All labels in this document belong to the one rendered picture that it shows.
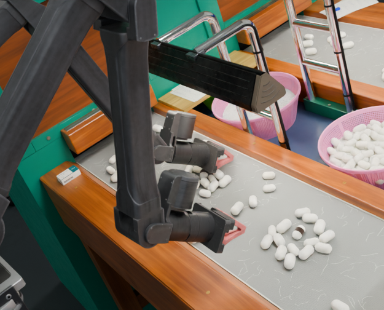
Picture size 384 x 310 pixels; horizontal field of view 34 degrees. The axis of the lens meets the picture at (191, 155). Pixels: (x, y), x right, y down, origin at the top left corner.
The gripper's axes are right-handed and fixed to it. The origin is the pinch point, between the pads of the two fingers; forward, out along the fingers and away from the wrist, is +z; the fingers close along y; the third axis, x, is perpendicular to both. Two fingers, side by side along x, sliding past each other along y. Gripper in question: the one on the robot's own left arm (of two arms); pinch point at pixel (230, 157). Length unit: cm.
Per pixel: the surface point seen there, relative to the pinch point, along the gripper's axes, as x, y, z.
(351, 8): -49, 27, 60
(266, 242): 10.2, -31.9, -12.3
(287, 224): 6.2, -31.4, -7.1
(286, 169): -2.4, -16.9, 3.6
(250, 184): 3.6, -11.4, -1.4
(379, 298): 10, -59, -8
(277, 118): -13.4, -9.9, 3.0
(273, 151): -4.9, -9.0, 5.4
